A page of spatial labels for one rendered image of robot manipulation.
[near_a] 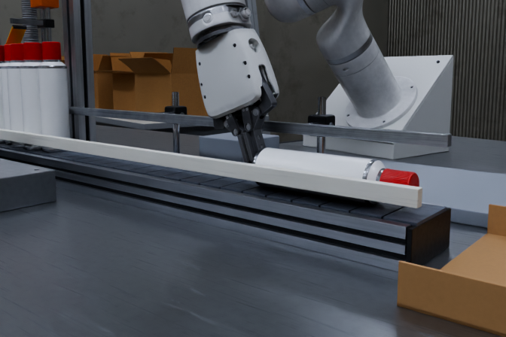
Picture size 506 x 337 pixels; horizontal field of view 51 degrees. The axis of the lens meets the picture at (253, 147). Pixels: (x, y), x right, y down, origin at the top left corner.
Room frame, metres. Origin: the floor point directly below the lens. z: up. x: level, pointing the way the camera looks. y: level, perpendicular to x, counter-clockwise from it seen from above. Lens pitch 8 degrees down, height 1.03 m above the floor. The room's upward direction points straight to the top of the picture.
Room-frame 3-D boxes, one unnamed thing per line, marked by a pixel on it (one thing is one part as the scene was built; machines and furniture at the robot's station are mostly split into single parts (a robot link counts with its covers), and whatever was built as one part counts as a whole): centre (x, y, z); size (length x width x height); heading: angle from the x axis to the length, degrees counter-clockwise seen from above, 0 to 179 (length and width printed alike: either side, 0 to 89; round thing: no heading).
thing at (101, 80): (3.60, 0.99, 0.97); 0.45 x 0.44 x 0.37; 132
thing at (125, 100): (3.32, 0.66, 0.96); 0.53 x 0.45 x 0.37; 131
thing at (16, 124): (1.08, 0.46, 0.98); 0.05 x 0.05 x 0.20
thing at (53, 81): (1.02, 0.38, 0.98); 0.05 x 0.05 x 0.20
